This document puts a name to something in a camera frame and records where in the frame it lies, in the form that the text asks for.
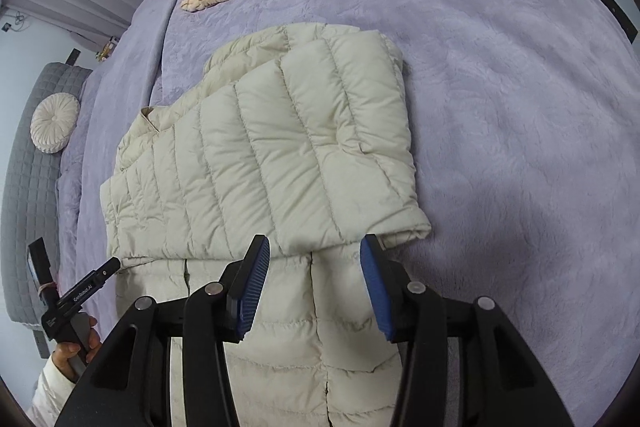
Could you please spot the person's left forearm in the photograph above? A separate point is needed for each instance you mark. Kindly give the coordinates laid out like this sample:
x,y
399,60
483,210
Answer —
x,y
50,392

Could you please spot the cream puffer jacket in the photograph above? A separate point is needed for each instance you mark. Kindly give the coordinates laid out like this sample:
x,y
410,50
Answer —
x,y
280,157

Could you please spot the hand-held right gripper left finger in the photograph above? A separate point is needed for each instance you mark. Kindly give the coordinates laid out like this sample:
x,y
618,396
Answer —
x,y
255,287

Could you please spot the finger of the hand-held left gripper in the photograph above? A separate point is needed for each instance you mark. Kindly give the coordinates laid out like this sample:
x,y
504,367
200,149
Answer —
x,y
107,268

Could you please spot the small yellow clutter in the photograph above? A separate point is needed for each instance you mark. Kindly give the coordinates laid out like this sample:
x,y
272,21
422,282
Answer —
x,y
108,49

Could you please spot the grey quilted headboard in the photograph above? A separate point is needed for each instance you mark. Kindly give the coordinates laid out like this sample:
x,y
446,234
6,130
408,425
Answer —
x,y
25,207

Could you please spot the purple fleece blanket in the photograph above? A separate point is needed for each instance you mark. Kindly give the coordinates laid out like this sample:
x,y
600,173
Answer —
x,y
500,157

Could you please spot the person's left hand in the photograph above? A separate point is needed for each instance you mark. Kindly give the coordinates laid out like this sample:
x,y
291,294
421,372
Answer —
x,y
65,357

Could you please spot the round cream pleated cushion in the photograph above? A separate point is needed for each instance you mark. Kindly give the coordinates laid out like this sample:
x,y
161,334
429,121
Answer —
x,y
55,123

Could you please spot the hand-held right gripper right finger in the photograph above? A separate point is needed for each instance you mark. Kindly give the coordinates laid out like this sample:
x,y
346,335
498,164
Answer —
x,y
372,287

